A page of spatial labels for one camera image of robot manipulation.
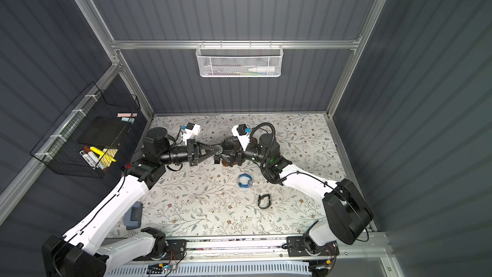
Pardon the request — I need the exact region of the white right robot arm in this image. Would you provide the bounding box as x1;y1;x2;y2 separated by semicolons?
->
215;123;374;255

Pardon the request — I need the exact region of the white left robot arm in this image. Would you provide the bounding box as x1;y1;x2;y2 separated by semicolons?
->
42;124;223;276

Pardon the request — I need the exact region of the blue white wrist watch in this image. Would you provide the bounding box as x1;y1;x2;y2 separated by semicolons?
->
237;173;254;189

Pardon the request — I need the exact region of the black slim band watch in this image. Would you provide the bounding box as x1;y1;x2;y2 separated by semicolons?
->
257;194;272;210

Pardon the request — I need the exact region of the white tube in basket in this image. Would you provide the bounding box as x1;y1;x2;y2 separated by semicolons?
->
248;66;275;75

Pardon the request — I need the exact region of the yellow highlighter marker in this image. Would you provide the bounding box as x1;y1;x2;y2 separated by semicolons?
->
90;146;117;163

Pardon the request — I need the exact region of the white marker in basket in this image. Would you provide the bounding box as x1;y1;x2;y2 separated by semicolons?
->
79;151;97;169

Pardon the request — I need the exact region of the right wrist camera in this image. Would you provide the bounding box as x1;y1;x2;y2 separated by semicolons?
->
232;124;252;151

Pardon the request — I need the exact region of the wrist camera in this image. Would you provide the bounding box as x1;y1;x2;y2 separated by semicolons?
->
232;124;252;151
181;123;201;145

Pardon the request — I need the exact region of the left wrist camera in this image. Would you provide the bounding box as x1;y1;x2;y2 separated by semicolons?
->
181;123;201;145

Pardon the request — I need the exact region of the white wire mesh basket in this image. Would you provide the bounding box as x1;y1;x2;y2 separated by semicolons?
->
196;45;284;78

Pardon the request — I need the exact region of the black wire wall basket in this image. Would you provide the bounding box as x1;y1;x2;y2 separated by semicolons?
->
30;85;147;179

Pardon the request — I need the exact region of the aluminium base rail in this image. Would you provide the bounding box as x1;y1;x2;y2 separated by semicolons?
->
78;232;393;266

